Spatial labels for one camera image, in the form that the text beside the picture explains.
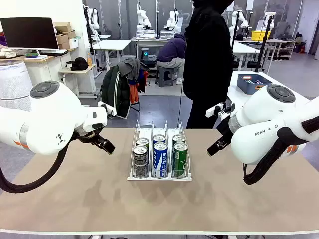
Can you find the white office desk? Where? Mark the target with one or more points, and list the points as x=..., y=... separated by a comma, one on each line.
x=42, y=69

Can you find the red fire extinguisher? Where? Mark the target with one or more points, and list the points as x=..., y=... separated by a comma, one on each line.
x=301, y=47

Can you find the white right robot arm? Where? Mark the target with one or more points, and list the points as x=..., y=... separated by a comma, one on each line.
x=259, y=117

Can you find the black keyboard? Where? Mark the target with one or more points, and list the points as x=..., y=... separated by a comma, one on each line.
x=53, y=52

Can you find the person in black jacket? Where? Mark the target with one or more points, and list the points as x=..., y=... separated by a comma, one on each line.
x=209, y=62

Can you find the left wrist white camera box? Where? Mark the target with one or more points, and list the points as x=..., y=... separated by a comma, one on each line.
x=108, y=108

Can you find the white cylindrical air purifier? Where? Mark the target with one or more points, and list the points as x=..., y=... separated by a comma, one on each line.
x=12, y=82

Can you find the large white table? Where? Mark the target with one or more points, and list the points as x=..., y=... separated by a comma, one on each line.
x=279, y=78

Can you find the grey plastic stool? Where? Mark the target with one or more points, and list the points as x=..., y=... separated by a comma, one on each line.
x=164, y=76

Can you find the dark green striped jacket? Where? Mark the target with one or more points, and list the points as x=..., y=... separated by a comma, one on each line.
x=114, y=94

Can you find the brown cardboard box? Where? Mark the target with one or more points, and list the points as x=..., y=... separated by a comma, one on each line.
x=63, y=37
x=62, y=26

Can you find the white background table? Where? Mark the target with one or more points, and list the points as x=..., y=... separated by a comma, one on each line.
x=245, y=47
x=112, y=44
x=149, y=41

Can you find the black bag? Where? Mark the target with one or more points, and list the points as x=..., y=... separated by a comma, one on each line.
x=79, y=64

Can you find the small wooden side table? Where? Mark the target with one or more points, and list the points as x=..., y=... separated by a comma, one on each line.
x=74, y=69

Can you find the black tripod pole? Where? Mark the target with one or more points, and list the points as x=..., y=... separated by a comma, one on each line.
x=234, y=37
x=263, y=47

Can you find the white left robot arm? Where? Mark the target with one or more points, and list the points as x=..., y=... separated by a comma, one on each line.
x=49, y=117

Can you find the black Pepsi can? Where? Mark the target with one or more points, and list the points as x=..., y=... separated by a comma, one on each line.
x=143, y=142
x=140, y=161

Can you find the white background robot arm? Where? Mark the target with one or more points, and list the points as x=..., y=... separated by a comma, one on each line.
x=235, y=22
x=92, y=20
x=172, y=20
x=270, y=20
x=143, y=18

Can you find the grey hanging garment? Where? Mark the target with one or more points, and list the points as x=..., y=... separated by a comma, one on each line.
x=130, y=68

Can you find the white paper cup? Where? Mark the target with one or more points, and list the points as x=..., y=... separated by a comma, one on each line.
x=69, y=65

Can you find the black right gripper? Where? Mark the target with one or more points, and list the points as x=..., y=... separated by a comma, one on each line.
x=225, y=129

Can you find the orange garment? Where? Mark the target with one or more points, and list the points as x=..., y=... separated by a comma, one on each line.
x=133, y=93

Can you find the green soda can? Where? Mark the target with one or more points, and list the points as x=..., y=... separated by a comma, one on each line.
x=179, y=138
x=180, y=161

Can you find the wooden shelf bench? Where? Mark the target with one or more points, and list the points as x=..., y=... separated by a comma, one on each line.
x=281, y=47

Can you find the blue Pocari Sweat can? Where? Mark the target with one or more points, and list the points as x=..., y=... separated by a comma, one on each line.
x=159, y=138
x=160, y=161

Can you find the orange drink bottle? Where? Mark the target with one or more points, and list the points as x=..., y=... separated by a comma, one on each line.
x=89, y=59

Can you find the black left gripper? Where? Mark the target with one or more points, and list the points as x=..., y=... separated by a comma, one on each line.
x=87, y=134

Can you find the black computer monitor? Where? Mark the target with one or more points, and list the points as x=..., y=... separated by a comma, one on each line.
x=30, y=32

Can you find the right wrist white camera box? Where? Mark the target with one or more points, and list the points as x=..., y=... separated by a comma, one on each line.
x=214, y=110

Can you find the black device blue light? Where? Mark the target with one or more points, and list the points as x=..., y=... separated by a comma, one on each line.
x=147, y=56

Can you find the seated person purple hoodie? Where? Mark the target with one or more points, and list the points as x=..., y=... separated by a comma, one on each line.
x=169, y=49

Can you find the yellow plastic crate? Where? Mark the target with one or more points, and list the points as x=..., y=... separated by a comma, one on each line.
x=260, y=35

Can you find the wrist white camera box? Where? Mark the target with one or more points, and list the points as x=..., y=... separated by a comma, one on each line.
x=108, y=108
x=214, y=110

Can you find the small white box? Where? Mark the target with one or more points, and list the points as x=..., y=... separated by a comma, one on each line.
x=73, y=43

